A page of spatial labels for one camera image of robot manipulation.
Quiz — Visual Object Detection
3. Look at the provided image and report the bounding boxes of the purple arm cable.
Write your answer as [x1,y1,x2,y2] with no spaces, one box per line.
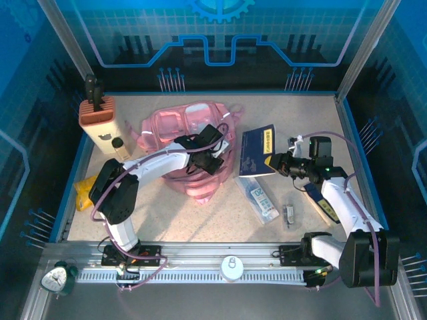
[298,131,383,307]
[89,122,231,293]

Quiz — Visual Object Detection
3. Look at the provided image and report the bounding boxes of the navy book yellow label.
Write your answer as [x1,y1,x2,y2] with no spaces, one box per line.
[238,124,278,178]
[304,182,342,225]

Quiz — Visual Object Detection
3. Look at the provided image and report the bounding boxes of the white slotted cable duct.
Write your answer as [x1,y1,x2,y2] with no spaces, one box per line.
[75,269,307,285]

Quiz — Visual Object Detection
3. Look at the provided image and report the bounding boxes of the cream knife block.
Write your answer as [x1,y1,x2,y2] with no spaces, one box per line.
[79,96,125,156]

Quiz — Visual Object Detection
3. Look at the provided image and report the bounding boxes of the white round knob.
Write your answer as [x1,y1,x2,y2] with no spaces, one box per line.
[220,255,245,283]

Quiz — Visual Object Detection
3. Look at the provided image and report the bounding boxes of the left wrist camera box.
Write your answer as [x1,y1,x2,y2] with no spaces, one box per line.
[199,125,231,159]

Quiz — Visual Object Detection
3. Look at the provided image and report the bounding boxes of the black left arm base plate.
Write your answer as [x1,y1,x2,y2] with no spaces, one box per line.
[101,245,163,267]

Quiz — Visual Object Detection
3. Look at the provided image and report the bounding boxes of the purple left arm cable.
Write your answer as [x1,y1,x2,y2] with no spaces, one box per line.
[89,122,231,293]

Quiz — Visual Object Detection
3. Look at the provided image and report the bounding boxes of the small grey clip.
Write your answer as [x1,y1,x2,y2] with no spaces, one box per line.
[282,203,296,231]

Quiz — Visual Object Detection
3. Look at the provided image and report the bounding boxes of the clear pen pack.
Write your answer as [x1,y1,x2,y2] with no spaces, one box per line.
[234,175,280,225]

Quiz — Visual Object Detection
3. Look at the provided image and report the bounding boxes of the pink student backpack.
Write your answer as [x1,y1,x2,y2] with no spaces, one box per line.
[125,102,246,205]

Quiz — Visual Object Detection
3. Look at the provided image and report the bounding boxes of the black handled knife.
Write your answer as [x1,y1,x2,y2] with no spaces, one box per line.
[85,74,97,101]
[91,85,105,112]

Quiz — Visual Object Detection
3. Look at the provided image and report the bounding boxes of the aluminium frame post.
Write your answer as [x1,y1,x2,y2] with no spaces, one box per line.
[36,0,97,84]
[336,0,405,98]

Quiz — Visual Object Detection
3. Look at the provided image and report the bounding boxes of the yellow snack bag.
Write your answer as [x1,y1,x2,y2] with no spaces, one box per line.
[75,175,99,212]

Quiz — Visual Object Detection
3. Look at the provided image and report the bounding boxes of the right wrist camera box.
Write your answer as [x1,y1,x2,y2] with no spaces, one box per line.
[288,135,334,159]

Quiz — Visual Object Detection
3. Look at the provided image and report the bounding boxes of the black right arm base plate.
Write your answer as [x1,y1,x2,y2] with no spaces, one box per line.
[278,245,340,267]

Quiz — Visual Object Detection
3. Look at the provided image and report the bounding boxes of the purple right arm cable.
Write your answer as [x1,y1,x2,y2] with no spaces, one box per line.
[298,131,383,307]

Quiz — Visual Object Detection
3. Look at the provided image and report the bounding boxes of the aluminium front rail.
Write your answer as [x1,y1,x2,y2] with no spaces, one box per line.
[43,242,401,271]

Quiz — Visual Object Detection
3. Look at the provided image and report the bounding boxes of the green alarm clock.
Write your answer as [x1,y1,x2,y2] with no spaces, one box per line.
[40,260,79,297]

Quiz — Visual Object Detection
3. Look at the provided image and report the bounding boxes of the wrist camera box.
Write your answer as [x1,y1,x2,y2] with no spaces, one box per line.
[288,135,334,159]
[199,125,231,159]

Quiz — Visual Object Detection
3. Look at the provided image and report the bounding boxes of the small bottle black cap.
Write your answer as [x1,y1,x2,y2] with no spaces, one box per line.
[111,137,131,162]

